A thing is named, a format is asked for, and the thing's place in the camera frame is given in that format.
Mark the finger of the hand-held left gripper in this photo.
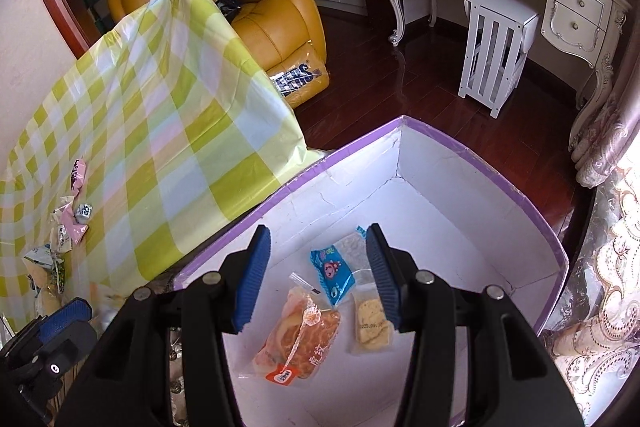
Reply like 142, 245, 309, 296
36, 298, 97, 345

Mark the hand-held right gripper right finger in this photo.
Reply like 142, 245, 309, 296
366, 224, 586, 427

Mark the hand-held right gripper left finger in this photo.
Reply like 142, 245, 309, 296
57, 224, 272, 427

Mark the green pea snack packet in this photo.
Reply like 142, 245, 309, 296
50, 259, 67, 293

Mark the white box with purple rim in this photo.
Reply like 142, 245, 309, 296
172, 116, 571, 427

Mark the yellow biscuit clear packet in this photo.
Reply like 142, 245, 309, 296
348, 291, 401, 356

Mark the clear rice cracker packet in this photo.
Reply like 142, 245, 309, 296
336, 227, 373, 269

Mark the blue cartoon snack packet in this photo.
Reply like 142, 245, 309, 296
309, 244, 373, 306

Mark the white pillow snack packet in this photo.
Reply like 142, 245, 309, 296
24, 246, 56, 269

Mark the bread in clear packet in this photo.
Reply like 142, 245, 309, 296
239, 272, 342, 389

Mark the white cracker packet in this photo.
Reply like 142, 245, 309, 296
49, 224, 73, 255

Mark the long pink snack packet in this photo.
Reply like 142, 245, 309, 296
59, 206, 90, 245

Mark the small pink black snack packet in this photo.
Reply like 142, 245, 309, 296
71, 158, 88, 194

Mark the yellow green checked tablecloth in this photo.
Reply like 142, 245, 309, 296
0, 0, 331, 343

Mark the printed clear plastic bag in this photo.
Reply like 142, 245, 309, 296
267, 42, 328, 100

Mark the pink patterned curtain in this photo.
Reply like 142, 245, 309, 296
542, 72, 640, 427

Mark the yellow leather armchair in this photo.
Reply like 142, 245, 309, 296
107, 0, 331, 110

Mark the white slatted stool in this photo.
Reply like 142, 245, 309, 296
457, 0, 541, 120

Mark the black crumpled bag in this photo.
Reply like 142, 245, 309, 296
215, 0, 243, 25

